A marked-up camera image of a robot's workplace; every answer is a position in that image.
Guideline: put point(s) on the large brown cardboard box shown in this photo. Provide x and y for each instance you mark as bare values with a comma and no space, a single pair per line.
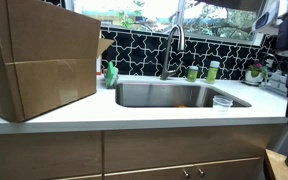
47,57

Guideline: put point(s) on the short green soap bottle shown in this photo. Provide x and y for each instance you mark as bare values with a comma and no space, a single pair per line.
192,73

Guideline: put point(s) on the clear plastic cup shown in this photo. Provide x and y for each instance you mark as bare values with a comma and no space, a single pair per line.
222,103

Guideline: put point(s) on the potted plant white pot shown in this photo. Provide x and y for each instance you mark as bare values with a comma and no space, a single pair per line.
255,73

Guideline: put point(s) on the stainless steel sink basin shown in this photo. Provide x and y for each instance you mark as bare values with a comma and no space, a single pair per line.
148,95

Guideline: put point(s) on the wooden lower cabinet doors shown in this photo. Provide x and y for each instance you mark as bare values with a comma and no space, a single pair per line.
201,153

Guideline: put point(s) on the tall green pump soap bottle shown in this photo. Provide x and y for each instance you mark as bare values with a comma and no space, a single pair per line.
212,72

